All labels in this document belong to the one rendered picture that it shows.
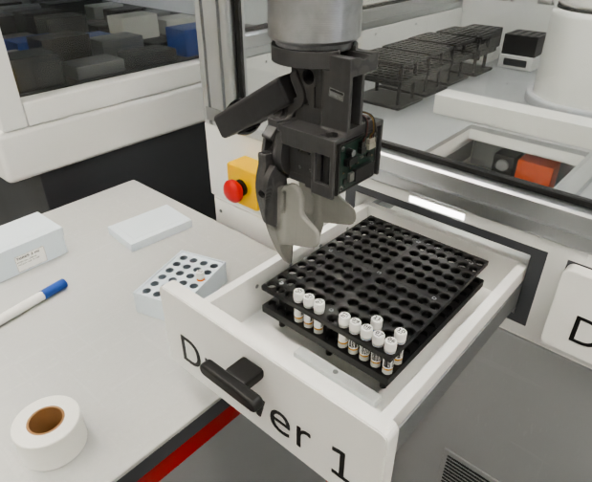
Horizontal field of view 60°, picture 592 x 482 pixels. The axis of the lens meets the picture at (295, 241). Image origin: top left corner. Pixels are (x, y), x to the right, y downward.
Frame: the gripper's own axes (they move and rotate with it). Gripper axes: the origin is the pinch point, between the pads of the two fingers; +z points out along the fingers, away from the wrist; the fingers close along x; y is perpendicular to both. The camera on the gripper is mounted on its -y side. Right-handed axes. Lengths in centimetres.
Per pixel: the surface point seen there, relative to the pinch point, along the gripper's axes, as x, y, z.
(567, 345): 21.1, 24.5, 14.5
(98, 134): 19, -76, 12
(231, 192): 15.7, -27.8, 9.6
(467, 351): 8.0, 17.3, 10.5
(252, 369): -11.6, 5.0, 6.3
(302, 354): -2.2, 3.0, 12.6
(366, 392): -2.0, 11.5, 12.6
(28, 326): -17.5, -36.1, 21.4
